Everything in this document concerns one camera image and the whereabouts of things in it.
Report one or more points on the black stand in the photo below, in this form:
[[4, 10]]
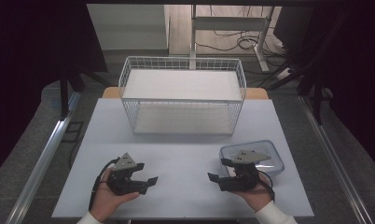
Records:
[[316, 96], [64, 93]]

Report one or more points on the person's left hand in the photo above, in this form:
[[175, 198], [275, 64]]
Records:
[[104, 202]]

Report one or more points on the white metal desk frame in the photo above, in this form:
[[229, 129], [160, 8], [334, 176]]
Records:
[[229, 23]]

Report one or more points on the white cabinet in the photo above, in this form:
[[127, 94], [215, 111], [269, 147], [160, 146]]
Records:
[[126, 26]]

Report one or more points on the white table sheet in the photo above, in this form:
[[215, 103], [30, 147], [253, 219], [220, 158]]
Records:
[[182, 174]]

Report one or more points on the dark curtain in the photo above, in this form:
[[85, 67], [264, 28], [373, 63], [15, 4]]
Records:
[[27, 62], [356, 77]]

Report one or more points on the white power strip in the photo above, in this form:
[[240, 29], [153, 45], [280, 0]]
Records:
[[284, 73]]

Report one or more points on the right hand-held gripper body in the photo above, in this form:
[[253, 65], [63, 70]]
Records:
[[247, 157]]

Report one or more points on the person's right hand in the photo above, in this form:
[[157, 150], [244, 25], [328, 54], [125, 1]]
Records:
[[258, 197]]

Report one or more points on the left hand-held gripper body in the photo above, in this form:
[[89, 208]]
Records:
[[124, 161]]

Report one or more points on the black floor bracket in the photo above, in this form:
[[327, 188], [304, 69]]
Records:
[[73, 132]]

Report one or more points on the aluminium rail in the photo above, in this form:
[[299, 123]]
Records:
[[42, 158], [335, 158]]

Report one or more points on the clear plastic container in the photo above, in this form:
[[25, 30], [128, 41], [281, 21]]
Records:
[[274, 149]]

